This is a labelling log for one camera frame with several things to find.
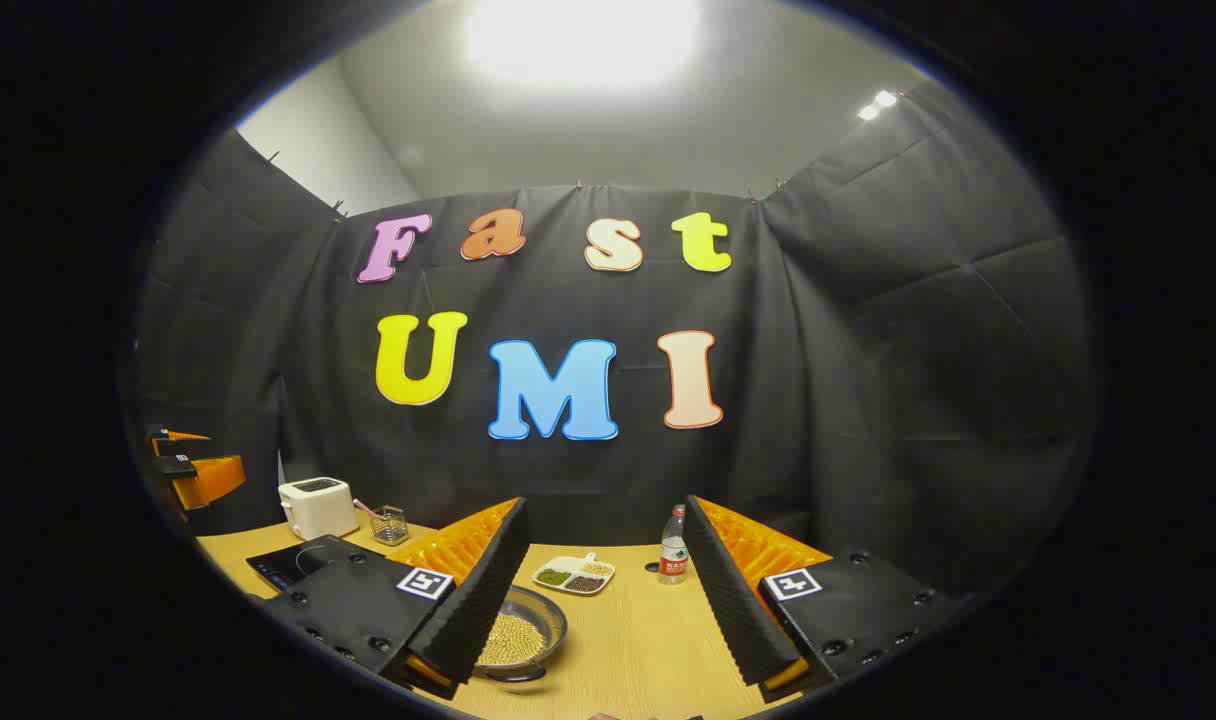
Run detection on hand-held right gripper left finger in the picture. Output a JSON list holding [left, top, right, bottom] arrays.
[[258, 497, 531, 701]]

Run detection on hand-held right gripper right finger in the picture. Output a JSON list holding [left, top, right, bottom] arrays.
[[683, 495, 969, 706]]

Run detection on steel pot with soybeans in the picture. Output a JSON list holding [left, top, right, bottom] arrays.
[[473, 585, 569, 684]]

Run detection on black induction cooktop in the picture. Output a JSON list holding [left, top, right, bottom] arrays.
[[246, 535, 389, 593]]

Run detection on clear plastic water bottle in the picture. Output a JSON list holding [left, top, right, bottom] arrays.
[[658, 504, 691, 585]]

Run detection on white divided bean tray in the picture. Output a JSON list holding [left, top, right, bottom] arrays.
[[532, 553, 616, 596]]

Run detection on white toaster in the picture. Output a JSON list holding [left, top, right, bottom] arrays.
[[278, 477, 361, 542]]

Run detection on large ceiling light panel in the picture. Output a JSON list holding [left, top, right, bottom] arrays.
[[463, 0, 704, 91]]

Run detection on wire mesh basket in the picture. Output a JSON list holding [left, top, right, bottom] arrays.
[[368, 505, 411, 546]]

